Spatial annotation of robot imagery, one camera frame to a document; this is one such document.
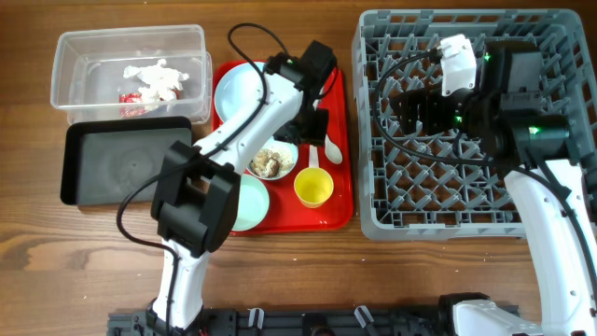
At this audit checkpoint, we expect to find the light blue bowl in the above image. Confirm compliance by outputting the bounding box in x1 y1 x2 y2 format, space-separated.
247 138 299 181

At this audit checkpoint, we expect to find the food scraps and rice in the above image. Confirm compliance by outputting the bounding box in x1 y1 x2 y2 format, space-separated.
249 147 295 179

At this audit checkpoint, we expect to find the yellow plastic cup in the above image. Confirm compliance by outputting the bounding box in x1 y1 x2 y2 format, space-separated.
294 167 334 208

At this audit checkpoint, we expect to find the red snack wrapper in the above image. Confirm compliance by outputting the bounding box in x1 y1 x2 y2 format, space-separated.
119 93 146 118

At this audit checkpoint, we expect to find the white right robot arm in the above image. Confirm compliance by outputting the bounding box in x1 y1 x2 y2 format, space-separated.
389 35 596 335

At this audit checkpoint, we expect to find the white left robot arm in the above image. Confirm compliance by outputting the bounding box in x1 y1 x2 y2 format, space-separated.
147 41 337 335

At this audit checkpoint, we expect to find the grey dishwasher rack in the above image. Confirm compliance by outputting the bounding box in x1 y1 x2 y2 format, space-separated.
352 8 596 241

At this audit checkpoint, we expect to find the white plastic spoon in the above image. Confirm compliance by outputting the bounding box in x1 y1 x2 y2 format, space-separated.
325 135 343 164

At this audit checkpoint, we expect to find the white plastic fork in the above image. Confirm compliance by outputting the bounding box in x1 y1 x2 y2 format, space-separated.
308 146 319 168

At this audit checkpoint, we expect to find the red serving tray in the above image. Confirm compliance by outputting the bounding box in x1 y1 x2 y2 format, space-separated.
232 72 354 236

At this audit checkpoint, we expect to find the light blue plate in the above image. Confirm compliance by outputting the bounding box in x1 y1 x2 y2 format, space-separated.
215 63 263 122

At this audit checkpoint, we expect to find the mint green bowl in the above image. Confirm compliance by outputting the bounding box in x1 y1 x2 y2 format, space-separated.
232 175 270 231

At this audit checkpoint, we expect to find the clear plastic bin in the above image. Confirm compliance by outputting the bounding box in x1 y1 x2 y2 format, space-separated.
50 24 212 124

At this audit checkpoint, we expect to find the black plastic tray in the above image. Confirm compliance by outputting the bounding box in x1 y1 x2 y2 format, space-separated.
60 117 192 206

